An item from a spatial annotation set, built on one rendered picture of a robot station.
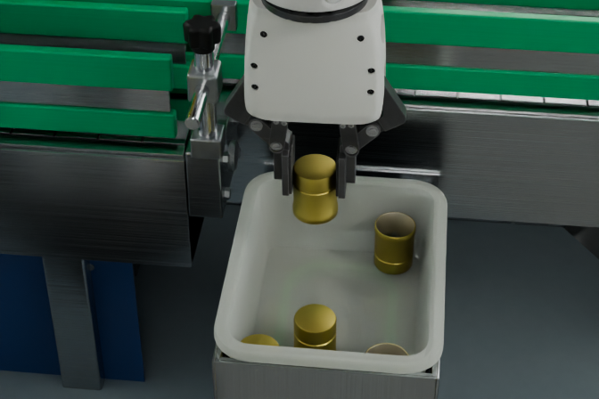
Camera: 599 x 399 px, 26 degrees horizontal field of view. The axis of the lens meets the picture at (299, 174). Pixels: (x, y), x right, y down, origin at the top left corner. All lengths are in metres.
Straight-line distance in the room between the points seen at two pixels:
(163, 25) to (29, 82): 0.13
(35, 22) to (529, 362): 0.59
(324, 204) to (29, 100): 0.28
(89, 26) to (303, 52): 0.30
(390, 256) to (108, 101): 0.27
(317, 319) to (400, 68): 0.25
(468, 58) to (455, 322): 0.34
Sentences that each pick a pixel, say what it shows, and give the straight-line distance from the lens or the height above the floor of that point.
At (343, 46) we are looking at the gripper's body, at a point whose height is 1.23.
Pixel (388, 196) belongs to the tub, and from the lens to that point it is 1.13.
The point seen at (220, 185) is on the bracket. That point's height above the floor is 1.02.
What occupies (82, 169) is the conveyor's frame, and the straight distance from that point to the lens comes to 1.12.
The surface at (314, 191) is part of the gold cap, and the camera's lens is 0.99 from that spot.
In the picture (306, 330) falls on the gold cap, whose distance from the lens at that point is 1.03.
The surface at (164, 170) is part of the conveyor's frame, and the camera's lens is 1.10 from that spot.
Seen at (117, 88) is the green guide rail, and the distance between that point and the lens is 1.09.
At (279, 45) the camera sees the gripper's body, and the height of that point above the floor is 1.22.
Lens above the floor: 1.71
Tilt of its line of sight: 38 degrees down
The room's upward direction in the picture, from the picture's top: straight up
